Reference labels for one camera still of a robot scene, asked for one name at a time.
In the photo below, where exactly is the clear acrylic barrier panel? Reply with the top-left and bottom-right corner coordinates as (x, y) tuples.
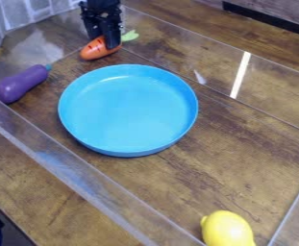
(0, 99), (299, 246)

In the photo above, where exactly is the black baseboard strip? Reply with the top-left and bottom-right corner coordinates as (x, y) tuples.
(222, 1), (299, 35)

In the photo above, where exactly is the yellow toy lemon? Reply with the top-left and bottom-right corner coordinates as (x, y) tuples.
(200, 210), (255, 246)

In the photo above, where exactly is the orange toy carrot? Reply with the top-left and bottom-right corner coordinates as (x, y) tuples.
(80, 30), (140, 61)

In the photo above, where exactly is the purple toy eggplant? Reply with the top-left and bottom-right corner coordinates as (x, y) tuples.
(0, 64), (51, 104)

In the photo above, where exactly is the blue round plastic tray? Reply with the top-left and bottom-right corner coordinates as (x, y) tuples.
(57, 64), (198, 158)

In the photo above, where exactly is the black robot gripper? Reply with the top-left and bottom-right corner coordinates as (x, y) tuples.
(79, 0), (120, 50)

